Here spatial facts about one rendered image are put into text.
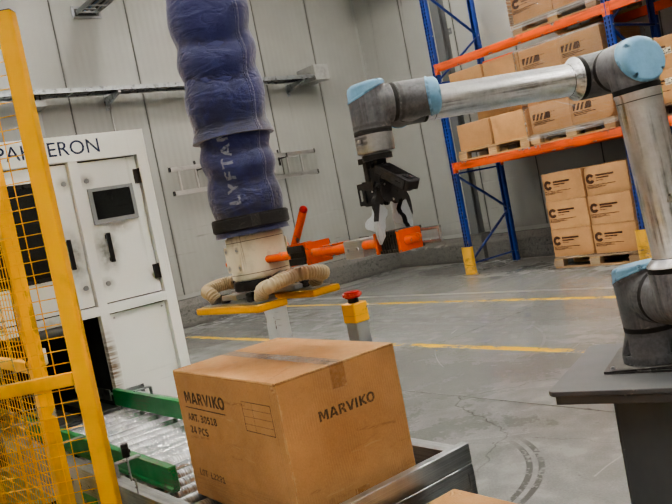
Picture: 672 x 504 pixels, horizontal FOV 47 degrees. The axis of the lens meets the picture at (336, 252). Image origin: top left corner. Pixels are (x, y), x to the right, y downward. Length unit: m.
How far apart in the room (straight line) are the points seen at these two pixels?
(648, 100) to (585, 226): 7.97
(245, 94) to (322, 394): 0.85
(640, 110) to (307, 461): 1.20
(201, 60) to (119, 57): 9.58
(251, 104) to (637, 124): 1.02
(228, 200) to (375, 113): 0.58
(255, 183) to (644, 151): 1.02
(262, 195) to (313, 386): 0.55
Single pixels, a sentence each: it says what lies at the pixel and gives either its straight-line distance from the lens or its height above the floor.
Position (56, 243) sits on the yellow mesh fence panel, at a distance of 2.43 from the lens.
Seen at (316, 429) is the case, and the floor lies 0.80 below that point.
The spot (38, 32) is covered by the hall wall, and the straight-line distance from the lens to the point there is 11.45.
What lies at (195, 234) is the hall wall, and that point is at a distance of 11.74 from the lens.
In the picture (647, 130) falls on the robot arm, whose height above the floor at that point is 1.39.
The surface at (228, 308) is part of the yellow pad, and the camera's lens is 2.18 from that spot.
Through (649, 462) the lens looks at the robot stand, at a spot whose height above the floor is 0.50.
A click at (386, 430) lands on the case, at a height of 0.72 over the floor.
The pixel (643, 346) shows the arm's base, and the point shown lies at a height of 0.82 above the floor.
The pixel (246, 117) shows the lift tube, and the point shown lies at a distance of 2.18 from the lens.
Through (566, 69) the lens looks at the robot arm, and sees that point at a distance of 2.15.
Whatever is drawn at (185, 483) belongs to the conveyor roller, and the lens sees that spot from 2.74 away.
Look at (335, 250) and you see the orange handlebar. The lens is 1.92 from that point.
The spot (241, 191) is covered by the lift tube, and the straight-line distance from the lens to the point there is 2.16.
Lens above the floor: 1.36
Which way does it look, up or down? 4 degrees down
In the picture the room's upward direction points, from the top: 11 degrees counter-clockwise
